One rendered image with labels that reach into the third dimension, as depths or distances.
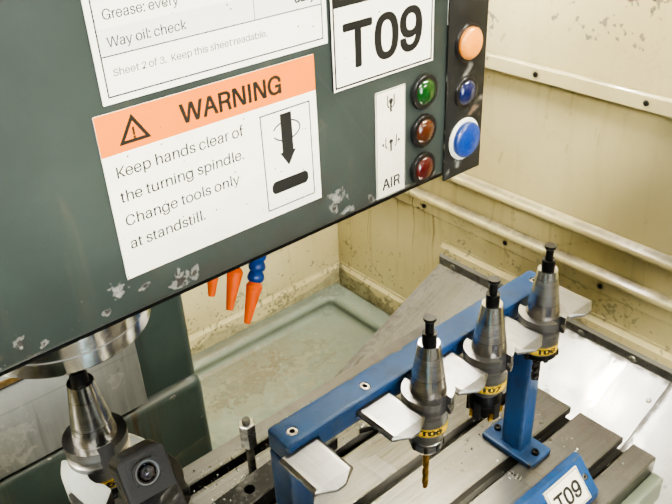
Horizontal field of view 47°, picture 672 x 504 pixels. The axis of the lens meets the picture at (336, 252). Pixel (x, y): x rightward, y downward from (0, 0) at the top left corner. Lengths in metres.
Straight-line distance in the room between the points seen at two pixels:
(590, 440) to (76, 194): 1.05
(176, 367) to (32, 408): 0.29
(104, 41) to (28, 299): 0.15
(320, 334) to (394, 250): 0.31
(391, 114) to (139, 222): 0.21
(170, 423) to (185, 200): 1.06
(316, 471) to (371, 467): 0.44
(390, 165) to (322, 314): 1.55
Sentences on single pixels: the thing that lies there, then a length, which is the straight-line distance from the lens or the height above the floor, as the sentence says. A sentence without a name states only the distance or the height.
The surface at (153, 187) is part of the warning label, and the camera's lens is 0.47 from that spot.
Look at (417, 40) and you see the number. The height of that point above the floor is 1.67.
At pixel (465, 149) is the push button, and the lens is 0.64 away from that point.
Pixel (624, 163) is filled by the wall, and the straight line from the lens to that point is 1.45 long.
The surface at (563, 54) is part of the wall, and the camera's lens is 1.45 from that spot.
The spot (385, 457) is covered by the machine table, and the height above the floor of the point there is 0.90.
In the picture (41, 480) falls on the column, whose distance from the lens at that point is 1.45.
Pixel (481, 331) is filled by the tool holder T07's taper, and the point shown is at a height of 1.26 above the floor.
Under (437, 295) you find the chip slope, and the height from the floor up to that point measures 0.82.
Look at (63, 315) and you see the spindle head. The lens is 0.48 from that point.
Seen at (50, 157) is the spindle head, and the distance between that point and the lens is 0.44.
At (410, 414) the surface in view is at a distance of 0.89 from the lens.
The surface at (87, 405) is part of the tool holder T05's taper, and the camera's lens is 0.77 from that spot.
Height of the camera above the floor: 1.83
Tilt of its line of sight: 31 degrees down
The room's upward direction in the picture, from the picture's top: 3 degrees counter-clockwise
